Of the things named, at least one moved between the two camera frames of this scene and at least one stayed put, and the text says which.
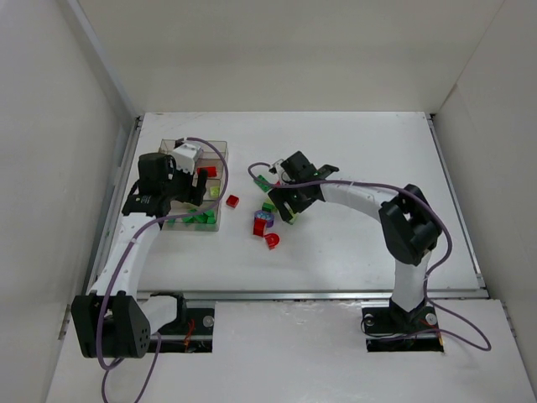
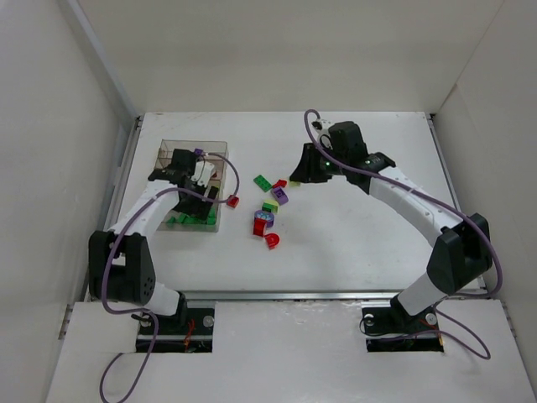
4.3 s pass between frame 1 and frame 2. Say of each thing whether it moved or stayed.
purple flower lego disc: stayed
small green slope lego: stayed
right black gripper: moved
